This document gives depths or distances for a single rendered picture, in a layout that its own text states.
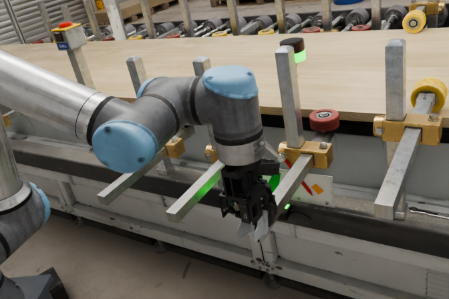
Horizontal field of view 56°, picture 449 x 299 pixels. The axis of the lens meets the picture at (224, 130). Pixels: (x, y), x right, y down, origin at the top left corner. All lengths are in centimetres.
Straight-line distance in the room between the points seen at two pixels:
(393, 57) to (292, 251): 103
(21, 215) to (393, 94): 100
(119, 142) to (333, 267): 122
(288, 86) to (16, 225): 82
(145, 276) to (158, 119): 154
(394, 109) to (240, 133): 39
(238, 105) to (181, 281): 146
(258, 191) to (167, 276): 137
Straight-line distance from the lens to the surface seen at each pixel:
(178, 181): 140
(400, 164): 85
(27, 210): 130
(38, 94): 73
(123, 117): 66
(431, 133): 98
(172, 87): 75
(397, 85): 95
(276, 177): 118
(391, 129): 99
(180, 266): 214
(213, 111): 71
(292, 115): 106
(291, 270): 177
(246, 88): 70
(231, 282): 199
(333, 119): 116
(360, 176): 136
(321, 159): 109
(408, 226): 112
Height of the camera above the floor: 142
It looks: 26 degrees down
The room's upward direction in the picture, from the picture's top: 12 degrees counter-clockwise
